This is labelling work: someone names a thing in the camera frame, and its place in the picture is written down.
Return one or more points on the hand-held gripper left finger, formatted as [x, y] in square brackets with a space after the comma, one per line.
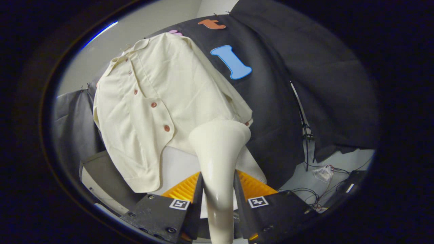
[197, 210]

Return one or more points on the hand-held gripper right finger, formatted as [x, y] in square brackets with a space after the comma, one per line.
[241, 210]

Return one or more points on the white garment steamer head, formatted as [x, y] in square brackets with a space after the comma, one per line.
[218, 152]

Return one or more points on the cream button-up shirt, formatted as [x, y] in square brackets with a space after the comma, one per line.
[162, 84]

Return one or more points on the white mannequin torso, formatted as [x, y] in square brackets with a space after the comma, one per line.
[176, 166]

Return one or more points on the grey drawer cabinet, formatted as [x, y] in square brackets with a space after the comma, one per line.
[108, 173]

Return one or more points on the black backdrop cloth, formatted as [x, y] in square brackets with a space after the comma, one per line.
[278, 101]

